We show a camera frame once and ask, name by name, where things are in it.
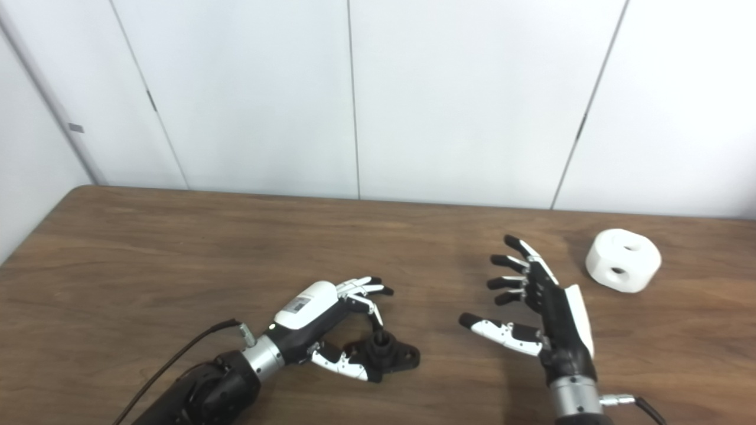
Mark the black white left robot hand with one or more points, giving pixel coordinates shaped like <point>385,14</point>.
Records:
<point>307,307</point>

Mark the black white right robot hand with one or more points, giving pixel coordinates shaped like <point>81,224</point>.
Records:
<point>561,330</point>

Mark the round white plastic piece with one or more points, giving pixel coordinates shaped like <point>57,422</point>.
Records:
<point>614,251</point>

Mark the black plastic holder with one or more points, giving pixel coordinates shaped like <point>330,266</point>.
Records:
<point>393,354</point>

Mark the small grey wall label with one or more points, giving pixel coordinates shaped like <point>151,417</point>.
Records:
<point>75,127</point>

